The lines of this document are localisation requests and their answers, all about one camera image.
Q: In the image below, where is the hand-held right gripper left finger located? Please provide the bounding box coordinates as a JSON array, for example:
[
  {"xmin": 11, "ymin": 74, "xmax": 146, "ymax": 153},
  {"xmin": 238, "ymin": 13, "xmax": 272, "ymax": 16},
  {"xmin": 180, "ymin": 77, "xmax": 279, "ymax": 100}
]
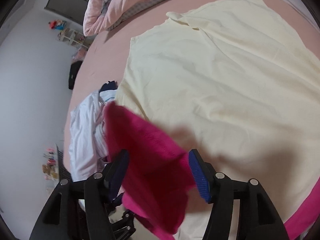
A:
[{"xmin": 29, "ymin": 149, "xmax": 130, "ymax": 240}]

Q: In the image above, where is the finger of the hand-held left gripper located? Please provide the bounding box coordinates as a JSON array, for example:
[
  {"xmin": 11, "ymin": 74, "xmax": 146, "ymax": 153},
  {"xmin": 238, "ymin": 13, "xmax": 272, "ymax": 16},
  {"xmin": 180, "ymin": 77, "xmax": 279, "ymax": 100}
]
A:
[{"xmin": 110, "ymin": 210, "xmax": 137, "ymax": 240}]

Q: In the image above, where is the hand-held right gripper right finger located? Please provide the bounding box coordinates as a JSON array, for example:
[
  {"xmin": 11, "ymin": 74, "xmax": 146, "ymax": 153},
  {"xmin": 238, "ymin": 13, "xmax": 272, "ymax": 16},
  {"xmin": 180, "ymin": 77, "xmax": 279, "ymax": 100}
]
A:
[{"xmin": 188, "ymin": 149, "xmax": 290, "ymax": 240}]

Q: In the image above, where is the cream shirt with pink sleeves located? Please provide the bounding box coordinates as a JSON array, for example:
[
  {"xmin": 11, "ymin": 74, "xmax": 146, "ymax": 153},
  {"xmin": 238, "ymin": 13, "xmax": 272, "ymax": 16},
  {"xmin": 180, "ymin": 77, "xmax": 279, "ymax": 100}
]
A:
[{"xmin": 102, "ymin": 0, "xmax": 320, "ymax": 240}]

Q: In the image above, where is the white clothes pile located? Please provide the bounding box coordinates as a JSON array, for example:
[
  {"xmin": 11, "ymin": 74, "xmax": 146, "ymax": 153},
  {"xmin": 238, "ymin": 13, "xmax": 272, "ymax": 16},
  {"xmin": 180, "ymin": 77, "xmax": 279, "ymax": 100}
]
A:
[{"xmin": 69, "ymin": 91, "xmax": 118, "ymax": 180}]

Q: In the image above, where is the navy garment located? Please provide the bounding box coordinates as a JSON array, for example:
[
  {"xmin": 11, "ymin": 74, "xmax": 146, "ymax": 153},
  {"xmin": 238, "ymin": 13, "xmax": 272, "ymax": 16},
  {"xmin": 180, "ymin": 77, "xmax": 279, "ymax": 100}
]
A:
[{"xmin": 99, "ymin": 80, "xmax": 119, "ymax": 93}]

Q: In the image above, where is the black backpack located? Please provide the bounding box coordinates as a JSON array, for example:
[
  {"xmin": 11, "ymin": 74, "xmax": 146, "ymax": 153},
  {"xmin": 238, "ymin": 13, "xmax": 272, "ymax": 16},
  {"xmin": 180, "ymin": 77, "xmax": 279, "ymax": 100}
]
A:
[{"xmin": 68, "ymin": 60, "xmax": 84, "ymax": 90}]

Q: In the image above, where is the pink bed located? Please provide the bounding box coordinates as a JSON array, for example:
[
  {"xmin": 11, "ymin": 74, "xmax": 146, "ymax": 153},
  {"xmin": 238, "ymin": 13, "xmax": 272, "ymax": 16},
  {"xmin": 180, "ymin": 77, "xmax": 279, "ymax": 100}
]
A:
[{"xmin": 64, "ymin": 0, "xmax": 320, "ymax": 240}]

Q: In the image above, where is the pink plastic bag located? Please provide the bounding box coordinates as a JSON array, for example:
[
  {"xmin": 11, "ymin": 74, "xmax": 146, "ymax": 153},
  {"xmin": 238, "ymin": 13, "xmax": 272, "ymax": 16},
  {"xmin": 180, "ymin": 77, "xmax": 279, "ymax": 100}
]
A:
[{"xmin": 72, "ymin": 49, "xmax": 88, "ymax": 60}]

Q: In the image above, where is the white shelf rack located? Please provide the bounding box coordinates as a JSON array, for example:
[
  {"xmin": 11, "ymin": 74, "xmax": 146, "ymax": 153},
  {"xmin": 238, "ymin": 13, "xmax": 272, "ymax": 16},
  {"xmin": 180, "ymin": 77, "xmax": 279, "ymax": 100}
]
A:
[{"xmin": 56, "ymin": 27, "xmax": 90, "ymax": 49}]

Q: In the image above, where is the red and blue plush toy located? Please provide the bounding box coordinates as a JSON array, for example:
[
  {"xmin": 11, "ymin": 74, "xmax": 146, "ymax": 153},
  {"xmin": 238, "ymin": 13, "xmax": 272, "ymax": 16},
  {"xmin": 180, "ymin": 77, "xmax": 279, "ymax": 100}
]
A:
[{"xmin": 48, "ymin": 20, "xmax": 67, "ymax": 30}]

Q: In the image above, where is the folded pink quilt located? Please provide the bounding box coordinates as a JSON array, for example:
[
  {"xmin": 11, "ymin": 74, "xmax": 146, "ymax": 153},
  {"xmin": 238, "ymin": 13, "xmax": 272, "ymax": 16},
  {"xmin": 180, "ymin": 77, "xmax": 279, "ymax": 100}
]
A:
[{"xmin": 82, "ymin": 0, "xmax": 220, "ymax": 37}]

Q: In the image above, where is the grey door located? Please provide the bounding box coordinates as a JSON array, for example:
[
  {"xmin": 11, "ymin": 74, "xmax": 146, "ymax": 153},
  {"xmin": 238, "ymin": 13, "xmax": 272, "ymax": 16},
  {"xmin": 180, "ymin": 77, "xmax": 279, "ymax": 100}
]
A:
[{"xmin": 44, "ymin": 0, "xmax": 94, "ymax": 25}]

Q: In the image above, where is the round black wire side table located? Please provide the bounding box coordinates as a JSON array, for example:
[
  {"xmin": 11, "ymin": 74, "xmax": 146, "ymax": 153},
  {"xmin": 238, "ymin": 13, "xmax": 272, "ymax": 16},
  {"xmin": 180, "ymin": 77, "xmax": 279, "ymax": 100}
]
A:
[{"xmin": 55, "ymin": 144, "xmax": 75, "ymax": 180}]

